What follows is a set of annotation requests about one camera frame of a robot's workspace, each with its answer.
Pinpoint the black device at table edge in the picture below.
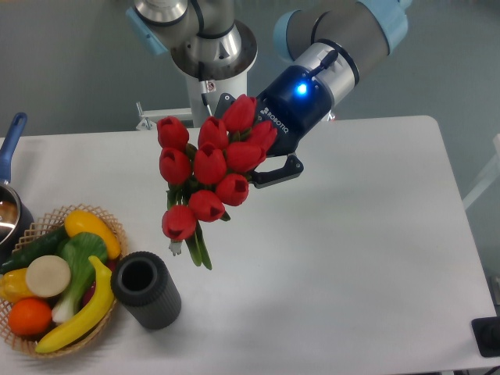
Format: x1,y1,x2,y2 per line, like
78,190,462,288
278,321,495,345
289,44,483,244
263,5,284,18
471,316,499,358

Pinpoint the beige round radish slice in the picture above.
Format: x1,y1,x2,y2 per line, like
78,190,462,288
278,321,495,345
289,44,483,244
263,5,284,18
25,255,71,298

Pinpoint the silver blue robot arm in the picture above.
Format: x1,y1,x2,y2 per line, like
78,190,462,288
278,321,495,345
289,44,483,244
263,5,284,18
126,1,409,188

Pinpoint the yellow squash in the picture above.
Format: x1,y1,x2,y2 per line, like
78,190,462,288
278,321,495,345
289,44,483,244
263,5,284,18
64,210,121,259

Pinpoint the green bok choy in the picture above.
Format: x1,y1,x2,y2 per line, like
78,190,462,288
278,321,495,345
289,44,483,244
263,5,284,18
52,232,108,325

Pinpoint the yellow bell pepper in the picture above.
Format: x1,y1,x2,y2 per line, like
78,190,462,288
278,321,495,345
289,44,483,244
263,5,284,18
1,268,36,303

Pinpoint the green cucumber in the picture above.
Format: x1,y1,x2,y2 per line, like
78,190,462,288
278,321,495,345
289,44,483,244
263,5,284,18
1,227,69,274

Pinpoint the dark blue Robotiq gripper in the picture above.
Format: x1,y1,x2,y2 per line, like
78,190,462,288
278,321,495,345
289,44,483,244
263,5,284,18
214,65,332,189

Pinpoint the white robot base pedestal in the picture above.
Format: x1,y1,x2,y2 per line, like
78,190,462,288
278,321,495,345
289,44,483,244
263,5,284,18
185,73,247,127

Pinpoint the red tulip bouquet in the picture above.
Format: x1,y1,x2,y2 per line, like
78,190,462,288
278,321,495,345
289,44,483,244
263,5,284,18
157,95,277,269

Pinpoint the dark grey ribbed vase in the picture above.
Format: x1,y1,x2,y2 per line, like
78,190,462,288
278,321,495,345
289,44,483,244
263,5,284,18
111,252,181,330

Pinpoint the orange fruit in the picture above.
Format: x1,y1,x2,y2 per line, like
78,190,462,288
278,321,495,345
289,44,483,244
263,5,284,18
8,298,52,336

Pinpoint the blue handled saucepan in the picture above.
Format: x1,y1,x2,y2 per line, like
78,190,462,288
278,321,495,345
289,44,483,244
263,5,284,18
1,112,34,263

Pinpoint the metal table clamp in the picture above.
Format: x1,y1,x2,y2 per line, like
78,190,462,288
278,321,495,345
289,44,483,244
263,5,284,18
135,102,192,130

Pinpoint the white frame at right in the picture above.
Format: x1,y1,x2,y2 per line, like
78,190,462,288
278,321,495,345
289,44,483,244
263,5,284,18
462,134,499,210

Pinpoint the woven wicker basket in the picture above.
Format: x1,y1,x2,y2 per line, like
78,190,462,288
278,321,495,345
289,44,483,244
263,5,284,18
1,204,128,359

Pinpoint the red fruit under banana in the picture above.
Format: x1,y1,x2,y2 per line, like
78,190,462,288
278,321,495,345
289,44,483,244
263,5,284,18
80,259,117,308

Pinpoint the yellow banana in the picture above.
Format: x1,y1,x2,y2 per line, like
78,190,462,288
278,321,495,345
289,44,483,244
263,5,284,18
35,255,114,354

